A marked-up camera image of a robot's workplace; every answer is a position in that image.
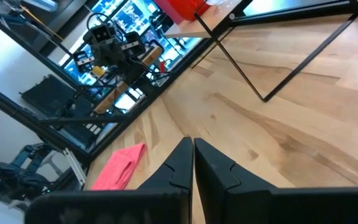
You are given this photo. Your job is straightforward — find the black equipment case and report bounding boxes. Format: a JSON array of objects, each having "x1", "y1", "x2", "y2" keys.
[{"x1": 20, "y1": 74, "x2": 77, "y2": 116}]

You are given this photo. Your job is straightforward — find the black metal rig frame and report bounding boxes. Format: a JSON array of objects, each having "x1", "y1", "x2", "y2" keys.
[{"x1": 0, "y1": 0, "x2": 358, "y2": 166}]

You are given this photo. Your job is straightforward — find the wooden desk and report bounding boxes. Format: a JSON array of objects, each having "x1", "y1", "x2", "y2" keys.
[{"x1": 94, "y1": 46, "x2": 163, "y2": 115}]

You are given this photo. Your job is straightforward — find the pink folded cloth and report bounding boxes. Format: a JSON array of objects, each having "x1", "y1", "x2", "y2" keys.
[{"x1": 91, "y1": 142, "x2": 147, "y2": 191}]

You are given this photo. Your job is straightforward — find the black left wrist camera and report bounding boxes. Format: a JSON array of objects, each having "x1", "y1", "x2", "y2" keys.
[{"x1": 88, "y1": 24, "x2": 114, "y2": 44}]

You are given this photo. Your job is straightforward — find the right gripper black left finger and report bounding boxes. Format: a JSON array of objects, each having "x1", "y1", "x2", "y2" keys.
[{"x1": 25, "y1": 136, "x2": 195, "y2": 224}]

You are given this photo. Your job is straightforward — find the large red plastic cup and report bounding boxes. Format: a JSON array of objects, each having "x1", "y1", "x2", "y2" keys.
[{"x1": 174, "y1": 0, "x2": 211, "y2": 22}]

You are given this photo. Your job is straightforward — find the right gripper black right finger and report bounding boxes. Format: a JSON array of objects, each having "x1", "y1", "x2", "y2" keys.
[{"x1": 194, "y1": 138, "x2": 358, "y2": 224}]

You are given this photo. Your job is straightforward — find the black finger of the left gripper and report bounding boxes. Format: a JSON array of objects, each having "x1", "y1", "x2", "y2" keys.
[
  {"x1": 122, "y1": 30, "x2": 147, "y2": 57},
  {"x1": 73, "y1": 50, "x2": 94, "y2": 74}
]

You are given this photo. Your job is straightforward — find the yellow mug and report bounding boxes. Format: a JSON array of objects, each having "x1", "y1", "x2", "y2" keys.
[{"x1": 92, "y1": 65, "x2": 106, "y2": 77}]

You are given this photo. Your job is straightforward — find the white metal bracket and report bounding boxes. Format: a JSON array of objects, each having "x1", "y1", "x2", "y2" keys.
[{"x1": 63, "y1": 148, "x2": 87, "y2": 185}]

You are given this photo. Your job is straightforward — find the thin yellow rod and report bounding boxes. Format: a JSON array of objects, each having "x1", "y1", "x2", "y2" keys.
[{"x1": 20, "y1": 4, "x2": 65, "y2": 42}]

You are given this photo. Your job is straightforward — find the wooden shelf with black frame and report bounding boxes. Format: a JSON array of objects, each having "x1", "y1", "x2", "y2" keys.
[{"x1": 165, "y1": 0, "x2": 358, "y2": 103}]

